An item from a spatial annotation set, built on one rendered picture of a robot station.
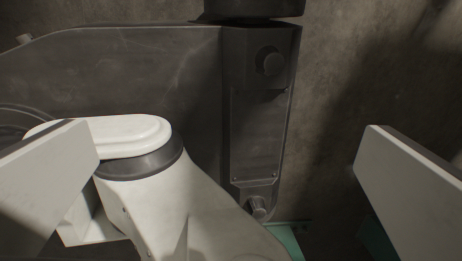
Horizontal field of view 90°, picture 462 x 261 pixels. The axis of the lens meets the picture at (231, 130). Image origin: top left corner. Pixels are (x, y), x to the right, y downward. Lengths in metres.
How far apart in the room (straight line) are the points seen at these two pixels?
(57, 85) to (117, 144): 0.20
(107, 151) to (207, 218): 0.16
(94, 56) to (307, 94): 0.55
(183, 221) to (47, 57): 0.36
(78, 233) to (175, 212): 0.22
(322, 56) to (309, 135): 0.26
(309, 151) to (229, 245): 0.67
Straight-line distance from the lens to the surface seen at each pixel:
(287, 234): 1.05
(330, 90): 0.78
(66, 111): 0.53
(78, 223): 0.47
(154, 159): 0.35
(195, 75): 0.46
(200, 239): 0.24
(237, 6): 0.43
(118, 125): 0.39
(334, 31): 0.73
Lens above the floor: 0.61
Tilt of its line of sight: 59 degrees down
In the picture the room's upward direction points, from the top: 161 degrees clockwise
